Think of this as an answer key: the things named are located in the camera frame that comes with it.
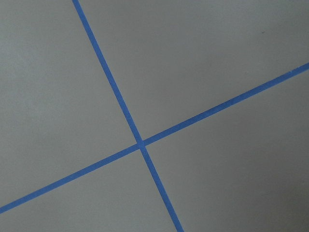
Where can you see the blue tape line crosswise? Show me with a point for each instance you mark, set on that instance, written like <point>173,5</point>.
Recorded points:
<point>156,137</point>

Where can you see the blue tape line lengthwise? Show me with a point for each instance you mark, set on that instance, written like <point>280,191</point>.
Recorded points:
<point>128,117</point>

